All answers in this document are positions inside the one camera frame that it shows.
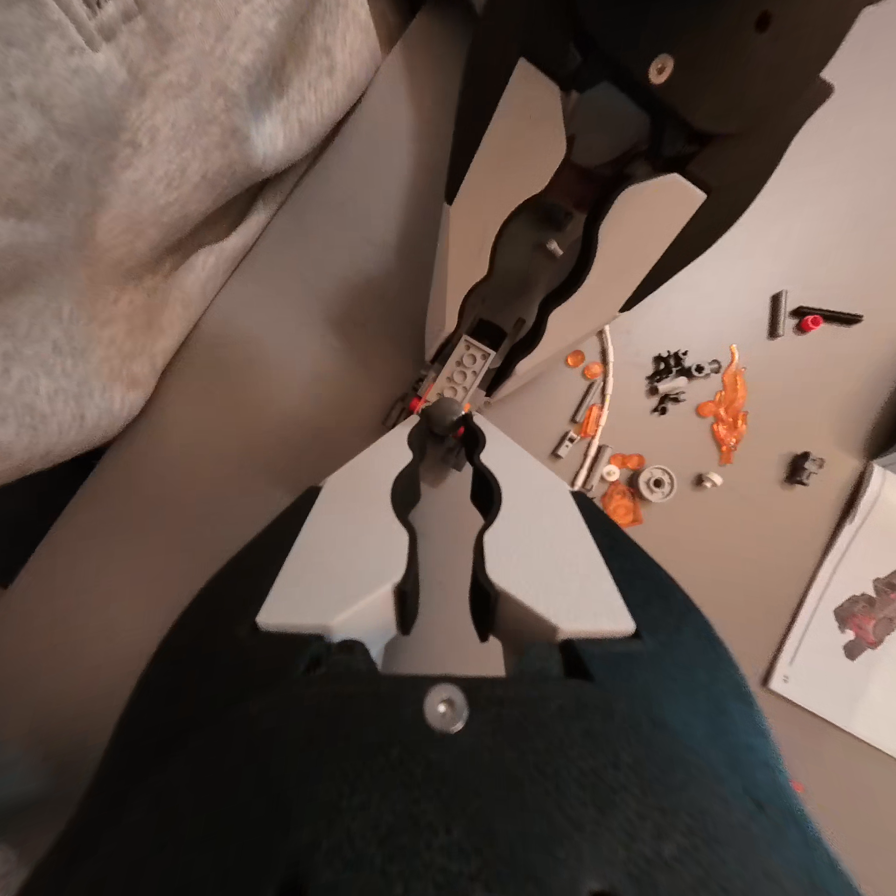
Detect cluster of small black lego pieces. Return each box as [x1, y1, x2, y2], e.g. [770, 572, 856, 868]
[647, 349, 722, 416]

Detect white flexible lego hose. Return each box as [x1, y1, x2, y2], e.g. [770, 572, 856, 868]
[573, 325, 617, 492]

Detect person in grey sweater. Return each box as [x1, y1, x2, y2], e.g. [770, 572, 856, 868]
[0, 0, 415, 485]

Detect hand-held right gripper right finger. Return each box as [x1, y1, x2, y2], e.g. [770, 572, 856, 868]
[465, 413, 638, 676]

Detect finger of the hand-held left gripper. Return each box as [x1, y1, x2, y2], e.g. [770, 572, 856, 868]
[423, 58, 582, 366]
[489, 175, 708, 401]

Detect orange transparent lego dish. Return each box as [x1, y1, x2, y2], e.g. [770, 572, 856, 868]
[600, 482, 645, 526]

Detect lego instruction booklet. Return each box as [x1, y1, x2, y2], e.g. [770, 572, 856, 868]
[766, 455, 896, 761]

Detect orange transparent lego flame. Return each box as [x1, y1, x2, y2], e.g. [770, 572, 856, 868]
[696, 343, 752, 467]

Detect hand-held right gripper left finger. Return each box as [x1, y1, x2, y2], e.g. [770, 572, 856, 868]
[255, 417, 424, 674]

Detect grey lego assembly with ball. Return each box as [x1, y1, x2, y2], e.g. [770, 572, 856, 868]
[385, 318, 519, 485]

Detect grey lego wheel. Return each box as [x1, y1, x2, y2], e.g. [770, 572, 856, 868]
[637, 465, 679, 504]

